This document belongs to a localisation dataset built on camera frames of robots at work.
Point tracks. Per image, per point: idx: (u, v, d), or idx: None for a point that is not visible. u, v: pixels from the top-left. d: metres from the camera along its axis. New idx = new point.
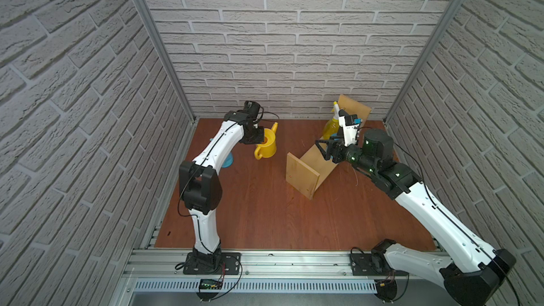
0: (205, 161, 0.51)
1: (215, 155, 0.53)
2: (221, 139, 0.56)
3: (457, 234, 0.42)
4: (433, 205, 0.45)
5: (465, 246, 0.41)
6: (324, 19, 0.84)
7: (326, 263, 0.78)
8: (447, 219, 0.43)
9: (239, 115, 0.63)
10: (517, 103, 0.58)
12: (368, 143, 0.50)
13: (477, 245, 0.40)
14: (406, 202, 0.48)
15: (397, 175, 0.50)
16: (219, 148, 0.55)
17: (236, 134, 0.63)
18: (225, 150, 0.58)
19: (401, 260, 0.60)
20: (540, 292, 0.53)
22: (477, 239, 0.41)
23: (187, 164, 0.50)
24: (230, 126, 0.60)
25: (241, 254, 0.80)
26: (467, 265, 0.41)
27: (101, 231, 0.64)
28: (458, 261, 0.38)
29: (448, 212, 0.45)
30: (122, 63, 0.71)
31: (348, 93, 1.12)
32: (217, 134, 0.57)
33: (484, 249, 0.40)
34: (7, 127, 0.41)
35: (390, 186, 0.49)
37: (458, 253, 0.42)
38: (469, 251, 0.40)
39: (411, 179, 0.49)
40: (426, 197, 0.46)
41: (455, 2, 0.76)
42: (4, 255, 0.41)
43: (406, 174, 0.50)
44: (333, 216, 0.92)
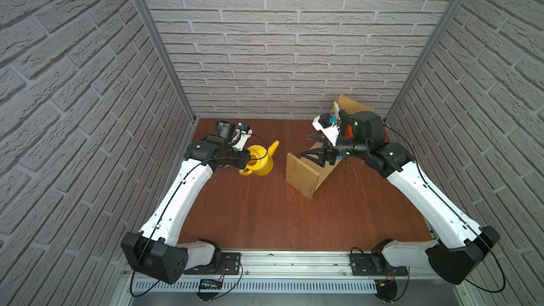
0: (155, 232, 0.39)
1: (170, 219, 0.41)
2: (178, 193, 0.43)
3: (445, 212, 0.42)
4: (423, 183, 0.45)
5: (452, 222, 0.41)
6: (324, 19, 0.84)
7: (326, 263, 0.78)
8: (435, 198, 0.43)
9: (203, 149, 0.49)
10: (518, 103, 0.57)
12: (358, 125, 0.50)
13: (465, 222, 0.41)
14: (398, 180, 0.47)
15: (390, 154, 0.49)
16: (176, 207, 0.42)
17: (200, 179, 0.48)
18: (185, 206, 0.44)
19: (394, 253, 0.61)
20: (539, 291, 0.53)
22: (465, 217, 0.41)
23: (132, 239, 0.38)
24: (193, 167, 0.47)
25: (241, 255, 0.80)
26: (454, 241, 0.41)
27: (101, 231, 0.64)
28: (445, 238, 0.43)
29: (439, 192, 0.44)
30: (122, 62, 0.71)
31: (348, 93, 1.12)
32: (174, 183, 0.45)
33: (470, 227, 0.40)
34: (7, 127, 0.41)
35: (384, 165, 0.48)
37: (446, 230, 0.42)
38: (456, 228, 0.41)
39: (404, 158, 0.48)
40: (418, 175, 0.46)
41: (455, 2, 0.76)
42: (4, 255, 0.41)
43: (399, 154, 0.49)
44: (333, 215, 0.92)
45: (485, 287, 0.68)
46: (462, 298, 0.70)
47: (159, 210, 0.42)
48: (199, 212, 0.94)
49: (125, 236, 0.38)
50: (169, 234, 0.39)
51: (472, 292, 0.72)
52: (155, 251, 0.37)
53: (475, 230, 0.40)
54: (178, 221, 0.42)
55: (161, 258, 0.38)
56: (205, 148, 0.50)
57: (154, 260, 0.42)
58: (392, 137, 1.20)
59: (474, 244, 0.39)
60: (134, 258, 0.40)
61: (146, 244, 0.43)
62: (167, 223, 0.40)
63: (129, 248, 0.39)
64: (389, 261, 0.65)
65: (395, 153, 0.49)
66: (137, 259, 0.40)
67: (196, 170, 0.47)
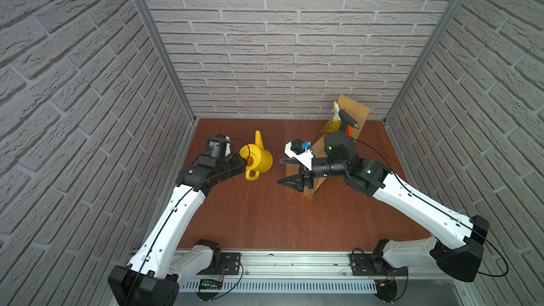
0: (144, 265, 0.38)
1: (160, 250, 0.40)
2: (169, 223, 0.42)
3: (437, 215, 0.43)
4: (408, 193, 0.45)
5: (447, 224, 0.42)
6: (324, 19, 0.84)
7: (326, 263, 0.78)
8: (423, 204, 0.44)
9: (195, 173, 0.49)
10: (517, 102, 0.58)
12: (332, 148, 0.47)
13: (456, 220, 0.42)
14: (384, 195, 0.46)
15: (367, 171, 0.49)
16: (166, 238, 0.41)
17: (192, 205, 0.47)
18: (177, 235, 0.43)
19: (398, 257, 0.60)
20: (539, 291, 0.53)
22: (455, 214, 0.42)
23: (121, 272, 0.37)
24: (184, 193, 0.46)
25: (241, 255, 0.79)
26: (454, 241, 0.42)
27: (101, 231, 0.64)
28: (443, 239, 0.44)
29: (423, 195, 0.45)
30: (122, 63, 0.71)
31: (348, 93, 1.12)
32: (165, 211, 0.44)
33: (462, 222, 0.42)
34: (7, 127, 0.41)
35: (365, 184, 0.47)
37: (443, 232, 0.43)
38: (452, 229, 0.41)
39: (382, 173, 0.48)
40: (401, 185, 0.47)
41: (455, 2, 0.76)
42: (4, 255, 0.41)
43: (376, 170, 0.49)
44: (333, 215, 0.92)
45: (485, 287, 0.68)
46: (462, 298, 0.70)
47: (149, 241, 0.40)
48: (200, 212, 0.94)
49: (112, 272, 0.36)
50: (159, 267, 0.38)
51: (472, 292, 0.72)
52: (144, 285, 0.36)
53: (467, 224, 0.41)
54: (169, 251, 0.41)
55: (151, 292, 0.36)
56: (197, 172, 0.49)
57: (144, 296, 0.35)
58: (392, 136, 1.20)
59: (473, 239, 0.40)
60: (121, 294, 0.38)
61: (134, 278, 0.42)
62: (157, 255, 0.39)
63: (118, 283, 0.36)
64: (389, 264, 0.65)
65: (373, 170, 0.49)
66: (125, 295, 0.38)
67: (188, 196, 0.46)
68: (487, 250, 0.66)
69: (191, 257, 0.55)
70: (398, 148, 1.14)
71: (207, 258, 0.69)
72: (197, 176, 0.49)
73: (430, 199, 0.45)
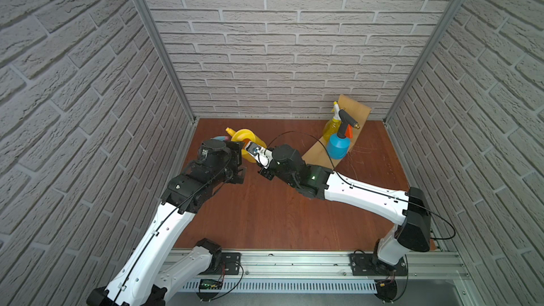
0: (120, 295, 0.36)
1: (137, 280, 0.37)
2: (148, 249, 0.39)
3: (375, 199, 0.46)
4: (349, 185, 0.50)
5: (386, 205, 0.45)
6: (324, 19, 0.84)
7: (326, 263, 0.78)
8: (363, 191, 0.48)
9: (183, 190, 0.43)
10: (518, 103, 0.57)
12: (280, 163, 0.50)
13: (394, 197, 0.46)
14: (331, 195, 0.49)
15: (313, 178, 0.53)
16: (144, 265, 0.38)
17: (176, 228, 0.42)
18: (158, 261, 0.40)
19: (385, 252, 0.61)
20: (539, 291, 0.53)
22: (391, 193, 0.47)
23: (97, 296, 0.36)
24: (168, 214, 0.41)
25: (241, 255, 0.80)
26: (398, 219, 0.44)
27: (101, 231, 0.64)
28: (390, 218, 0.46)
29: (361, 183, 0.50)
30: (122, 62, 0.71)
31: (348, 93, 1.12)
32: (146, 234, 0.40)
33: (399, 198, 0.45)
34: (7, 127, 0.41)
35: (314, 192, 0.51)
37: (385, 212, 0.45)
38: (392, 207, 0.45)
39: (325, 173, 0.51)
40: (343, 180, 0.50)
41: (455, 3, 0.77)
42: (4, 255, 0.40)
43: (318, 173, 0.54)
44: (332, 217, 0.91)
45: (485, 287, 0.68)
46: (462, 297, 0.71)
47: (127, 266, 0.38)
48: (200, 212, 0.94)
49: (90, 295, 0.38)
50: (134, 297, 0.36)
51: (472, 291, 0.72)
52: None
53: (404, 199, 0.45)
54: (148, 280, 0.38)
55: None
56: (185, 188, 0.43)
57: None
58: (392, 136, 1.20)
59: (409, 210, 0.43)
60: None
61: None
62: (134, 285, 0.37)
63: None
64: (388, 263, 0.64)
65: (318, 175, 0.54)
66: None
67: (169, 219, 0.41)
68: (486, 249, 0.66)
69: (185, 264, 0.55)
70: (398, 149, 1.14)
71: (204, 264, 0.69)
72: (185, 194, 0.43)
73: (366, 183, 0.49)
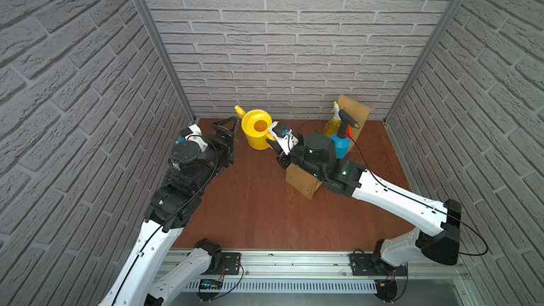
0: None
1: (125, 302, 0.36)
2: (134, 270, 0.37)
3: (412, 205, 0.43)
4: (384, 188, 0.46)
5: (423, 213, 0.42)
6: (324, 19, 0.84)
7: (325, 263, 0.77)
8: (399, 197, 0.45)
9: (167, 205, 0.40)
10: (517, 103, 0.58)
12: (312, 151, 0.45)
13: (431, 207, 0.43)
14: (362, 195, 0.46)
15: (343, 173, 0.49)
16: (132, 287, 0.37)
17: (163, 245, 0.40)
18: (146, 280, 0.38)
19: (394, 255, 0.60)
20: (539, 291, 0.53)
22: (428, 202, 0.44)
23: None
24: (153, 233, 0.39)
25: (241, 255, 0.80)
26: (435, 231, 0.42)
27: (101, 231, 0.64)
28: (424, 228, 0.44)
29: (397, 188, 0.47)
30: (122, 62, 0.71)
31: (348, 93, 1.12)
32: (131, 254, 0.38)
33: (437, 209, 0.43)
34: (7, 127, 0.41)
35: (343, 187, 0.47)
37: (421, 222, 0.43)
38: (429, 216, 0.42)
39: (357, 171, 0.49)
40: (376, 181, 0.48)
41: (455, 3, 0.77)
42: (4, 255, 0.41)
43: (350, 170, 0.49)
44: (332, 219, 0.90)
45: (485, 287, 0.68)
46: (462, 298, 0.70)
47: (114, 288, 0.37)
48: (200, 212, 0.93)
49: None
50: None
51: (472, 292, 0.72)
52: None
53: (443, 210, 0.43)
54: (137, 299, 0.37)
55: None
56: (171, 202, 0.40)
57: None
58: (392, 136, 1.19)
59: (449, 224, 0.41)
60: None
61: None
62: None
63: None
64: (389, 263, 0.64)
65: (348, 171, 0.49)
66: None
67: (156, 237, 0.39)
68: (486, 249, 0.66)
69: (183, 270, 0.54)
70: (398, 148, 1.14)
71: (203, 266, 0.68)
72: (170, 210, 0.40)
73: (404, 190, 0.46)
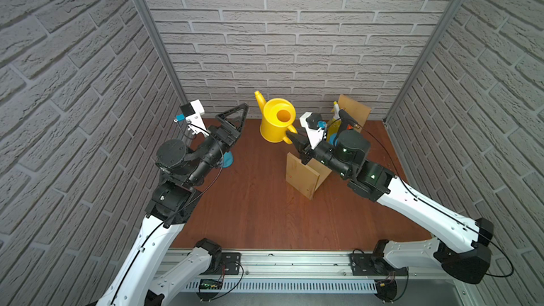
0: None
1: (125, 297, 0.36)
2: (134, 267, 0.37)
3: (444, 220, 0.42)
4: (414, 197, 0.44)
5: (455, 229, 0.41)
6: (324, 19, 0.84)
7: (325, 263, 0.77)
8: (431, 210, 0.43)
9: (168, 201, 0.40)
10: (517, 103, 0.58)
12: (346, 151, 0.42)
13: (462, 224, 0.41)
14: (388, 202, 0.45)
15: (372, 177, 0.47)
16: (132, 282, 0.36)
17: (163, 241, 0.39)
18: (146, 276, 0.38)
19: (399, 258, 0.60)
20: (539, 291, 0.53)
22: (460, 219, 0.42)
23: None
24: (154, 229, 0.39)
25: (241, 255, 0.80)
26: (465, 248, 0.41)
27: (101, 231, 0.64)
28: (451, 244, 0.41)
29: (428, 199, 0.45)
30: (122, 62, 0.71)
31: (348, 93, 1.12)
32: (132, 251, 0.38)
33: (468, 227, 0.41)
34: (7, 127, 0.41)
35: (370, 190, 0.46)
37: (450, 238, 0.42)
38: (460, 232, 0.41)
39: (387, 176, 0.47)
40: (406, 190, 0.45)
41: (455, 2, 0.76)
42: (4, 255, 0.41)
43: (380, 174, 0.48)
44: (332, 217, 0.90)
45: (486, 287, 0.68)
46: (462, 298, 0.70)
47: (115, 283, 0.37)
48: (200, 212, 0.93)
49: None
50: None
51: (472, 292, 0.72)
52: None
53: (473, 229, 0.41)
54: (137, 295, 0.37)
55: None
56: (171, 199, 0.40)
57: None
58: (392, 136, 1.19)
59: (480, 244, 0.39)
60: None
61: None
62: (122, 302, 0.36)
63: None
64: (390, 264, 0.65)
65: (377, 175, 0.47)
66: None
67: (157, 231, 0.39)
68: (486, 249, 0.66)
69: (184, 269, 0.54)
70: (398, 148, 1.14)
71: (203, 265, 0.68)
72: (171, 205, 0.40)
73: (435, 203, 0.44)
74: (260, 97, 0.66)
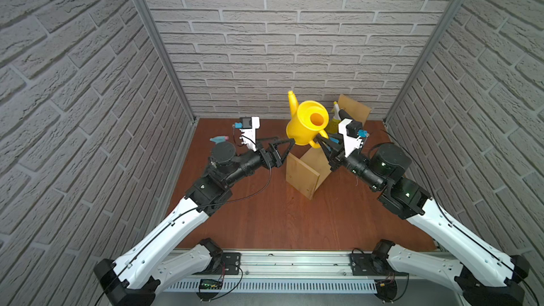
0: (124, 272, 0.38)
1: (143, 261, 0.39)
2: (161, 236, 0.42)
3: (479, 251, 0.41)
4: (448, 224, 0.43)
5: (487, 262, 0.40)
6: (324, 19, 0.84)
7: (325, 263, 0.77)
8: (463, 239, 0.42)
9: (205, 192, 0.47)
10: (518, 103, 0.57)
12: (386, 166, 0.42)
13: (497, 258, 0.40)
14: (418, 222, 0.45)
15: (407, 195, 0.46)
16: (154, 251, 0.40)
17: (190, 224, 0.46)
18: (166, 250, 0.43)
19: (408, 265, 0.60)
20: (539, 291, 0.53)
22: (496, 252, 0.41)
23: (104, 268, 0.38)
24: (188, 210, 0.44)
25: (241, 254, 0.80)
26: (494, 282, 0.41)
27: (101, 231, 0.64)
28: (481, 275, 0.45)
29: (463, 227, 0.43)
30: (122, 62, 0.71)
31: (348, 93, 1.12)
32: (163, 221, 0.43)
33: (504, 262, 0.40)
34: (7, 127, 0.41)
35: (401, 207, 0.45)
37: (482, 269, 0.42)
38: (494, 267, 0.40)
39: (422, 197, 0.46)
40: (441, 214, 0.44)
41: (455, 2, 0.76)
42: (4, 255, 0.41)
43: (415, 193, 0.46)
44: (333, 216, 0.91)
45: None
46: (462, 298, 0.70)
47: (139, 246, 0.41)
48: None
49: (98, 265, 0.38)
50: (135, 278, 0.38)
51: None
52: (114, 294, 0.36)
53: (509, 265, 0.39)
54: (151, 264, 0.41)
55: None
56: (208, 190, 0.47)
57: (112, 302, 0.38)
58: (392, 136, 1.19)
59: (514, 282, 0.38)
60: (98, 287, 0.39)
61: (112, 279, 0.42)
62: (138, 265, 0.39)
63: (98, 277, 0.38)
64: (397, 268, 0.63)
65: (411, 193, 0.46)
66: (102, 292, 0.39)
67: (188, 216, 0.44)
68: None
69: (185, 261, 0.55)
70: None
71: (202, 265, 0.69)
72: (206, 197, 0.46)
73: (472, 234, 0.42)
74: (293, 98, 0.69)
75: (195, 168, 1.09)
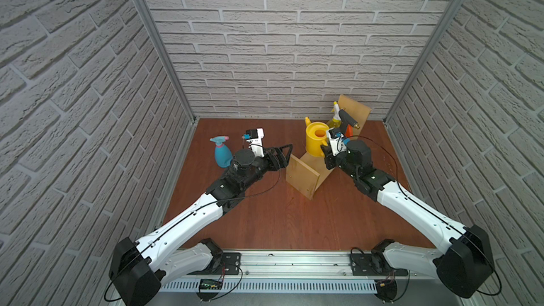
0: (147, 249, 0.40)
1: (165, 243, 0.42)
2: (183, 222, 0.46)
3: (429, 217, 0.47)
4: (404, 197, 0.52)
5: (435, 225, 0.45)
6: (324, 19, 0.84)
7: (326, 263, 0.78)
8: (417, 207, 0.49)
9: (224, 190, 0.53)
10: (517, 103, 0.58)
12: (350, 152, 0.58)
13: (447, 224, 0.45)
14: (384, 198, 0.54)
15: (372, 178, 0.58)
16: (176, 234, 0.44)
17: (210, 216, 0.51)
18: (185, 236, 0.47)
19: (399, 256, 0.60)
20: (539, 291, 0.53)
22: (448, 220, 0.45)
23: (127, 245, 0.40)
24: (208, 202, 0.50)
25: (241, 254, 0.80)
26: (444, 244, 0.44)
27: (101, 231, 0.64)
28: (436, 243, 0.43)
29: (421, 201, 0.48)
30: (122, 62, 0.71)
31: (348, 93, 1.12)
32: (185, 211, 0.47)
33: (453, 227, 0.44)
34: (7, 127, 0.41)
35: (370, 190, 0.57)
37: (435, 235, 0.46)
38: (440, 229, 0.44)
39: (386, 179, 0.57)
40: (400, 190, 0.53)
41: (455, 2, 0.76)
42: (5, 255, 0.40)
43: (382, 177, 0.58)
44: (333, 216, 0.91)
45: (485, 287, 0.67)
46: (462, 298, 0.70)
47: (161, 229, 0.44)
48: None
49: (122, 241, 0.41)
50: (158, 256, 0.41)
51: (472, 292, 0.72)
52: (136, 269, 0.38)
53: (459, 229, 0.43)
54: (171, 247, 0.44)
55: (125, 288, 0.41)
56: (227, 190, 0.53)
57: (130, 278, 0.39)
58: (392, 137, 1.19)
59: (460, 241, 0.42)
60: (115, 265, 0.41)
61: (135, 256, 0.45)
62: (161, 246, 0.41)
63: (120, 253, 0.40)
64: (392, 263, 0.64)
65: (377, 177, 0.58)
66: (118, 269, 0.41)
67: (207, 209, 0.49)
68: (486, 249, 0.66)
69: (188, 257, 0.55)
70: (398, 148, 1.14)
71: (202, 264, 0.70)
72: (226, 194, 0.52)
73: (427, 205, 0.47)
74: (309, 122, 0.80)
75: (196, 168, 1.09)
